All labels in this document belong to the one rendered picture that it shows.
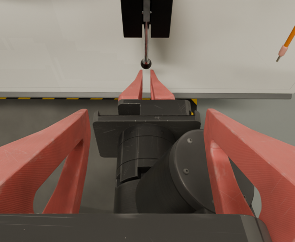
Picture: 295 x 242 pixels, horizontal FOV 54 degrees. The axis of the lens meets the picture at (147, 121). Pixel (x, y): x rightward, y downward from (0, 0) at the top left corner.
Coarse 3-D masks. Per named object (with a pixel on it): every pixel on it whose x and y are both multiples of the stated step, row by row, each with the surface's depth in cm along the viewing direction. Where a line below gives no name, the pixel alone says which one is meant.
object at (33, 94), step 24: (0, 96) 50; (24, 96) 50; (48, 96) 50; (72, 96) 50; (96, 96) 50; (144, 96) 51; (192, 96) 51; (216, 96) 51; (240, 96) 51; (264, 96) 51; (288, 96) 51
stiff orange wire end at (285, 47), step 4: (292, 32) 24; (288, 36) 25; (292, 36) 25; (288, 40) 25; (284, 44) 26; (288, 44) 25; (284, 48) 26; (280, 52) 26; (284, 52) 26; (280, 56) 27; (276, 60) 28
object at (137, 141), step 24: (96, 120) 27; (120, 120) 27; (144, 120) 27; (168, 120) 27; (192, 120) 27; (120, 144) 27; (144, 144) 26; (168, 144) 27; (120, 168) 26; (144, 168) 25
